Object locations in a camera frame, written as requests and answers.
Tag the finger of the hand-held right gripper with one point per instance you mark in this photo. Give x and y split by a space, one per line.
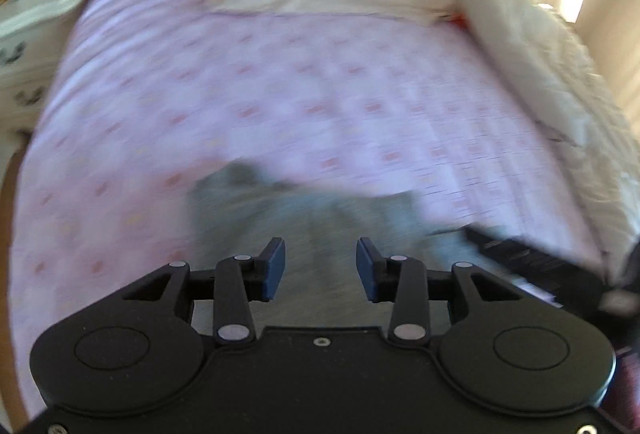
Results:
480 236

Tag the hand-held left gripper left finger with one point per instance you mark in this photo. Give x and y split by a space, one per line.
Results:
274 269

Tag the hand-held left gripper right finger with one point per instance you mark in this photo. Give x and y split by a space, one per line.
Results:
367 269

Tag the grey pants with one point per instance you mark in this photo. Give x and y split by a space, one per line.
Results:
320 224

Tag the pink patterned bed sheet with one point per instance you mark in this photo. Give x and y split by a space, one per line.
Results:
250 104

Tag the white quilted duvet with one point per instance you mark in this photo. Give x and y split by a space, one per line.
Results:
550 64

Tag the small red object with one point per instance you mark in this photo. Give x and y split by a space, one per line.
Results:
457 20

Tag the white nightstand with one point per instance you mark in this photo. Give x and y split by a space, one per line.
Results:
35 39

